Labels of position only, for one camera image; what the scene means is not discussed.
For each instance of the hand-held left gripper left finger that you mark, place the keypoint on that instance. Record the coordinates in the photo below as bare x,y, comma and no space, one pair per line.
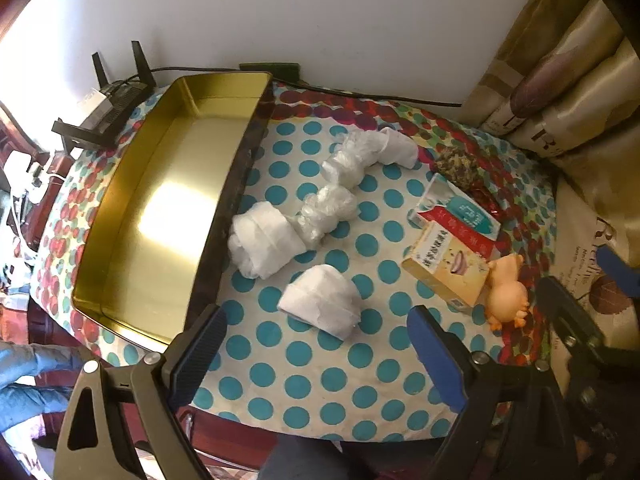
195,355

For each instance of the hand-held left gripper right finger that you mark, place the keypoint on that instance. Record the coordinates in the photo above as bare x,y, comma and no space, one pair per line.
435,355

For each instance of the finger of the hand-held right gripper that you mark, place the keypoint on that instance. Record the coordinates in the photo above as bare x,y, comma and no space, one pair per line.
570,315
617,267

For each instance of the orange pig toy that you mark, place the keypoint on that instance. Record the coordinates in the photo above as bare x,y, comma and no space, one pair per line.
505,295

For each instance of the yellow medicine box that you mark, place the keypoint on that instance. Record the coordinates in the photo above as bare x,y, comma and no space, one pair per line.
440,260

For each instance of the large white cloth roll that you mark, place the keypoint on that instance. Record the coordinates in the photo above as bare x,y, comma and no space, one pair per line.
265,240

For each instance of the gold metal tin box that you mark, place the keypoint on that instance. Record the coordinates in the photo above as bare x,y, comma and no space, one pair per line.
150,185

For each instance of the clear plastic bag roll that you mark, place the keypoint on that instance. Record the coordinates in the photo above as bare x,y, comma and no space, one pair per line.
345,162
322,210

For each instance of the small white cloth roll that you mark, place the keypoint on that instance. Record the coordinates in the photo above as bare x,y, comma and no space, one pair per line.
400,150

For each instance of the polka dot tablecloth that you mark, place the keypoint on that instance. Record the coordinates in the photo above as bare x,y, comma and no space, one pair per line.
300,380

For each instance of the red foil packet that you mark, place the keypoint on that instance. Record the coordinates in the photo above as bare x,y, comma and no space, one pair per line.
489,202

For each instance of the red and teal medicine box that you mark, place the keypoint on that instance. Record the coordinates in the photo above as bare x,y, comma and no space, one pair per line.
465,215

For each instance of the dark cloth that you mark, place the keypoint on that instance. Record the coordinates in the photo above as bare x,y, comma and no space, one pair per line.
300,460

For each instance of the person's blue jeans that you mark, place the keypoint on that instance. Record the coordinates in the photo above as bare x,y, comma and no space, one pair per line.
35,375

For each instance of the beige printed curtain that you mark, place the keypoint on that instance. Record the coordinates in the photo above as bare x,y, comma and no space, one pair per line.
575,110

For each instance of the white charger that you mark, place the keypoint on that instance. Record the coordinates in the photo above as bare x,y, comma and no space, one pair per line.
22,170

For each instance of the black router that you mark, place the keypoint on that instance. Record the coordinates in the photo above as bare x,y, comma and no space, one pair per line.
120,100

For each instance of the small white box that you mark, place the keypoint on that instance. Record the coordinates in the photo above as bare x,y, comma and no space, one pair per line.
95,100

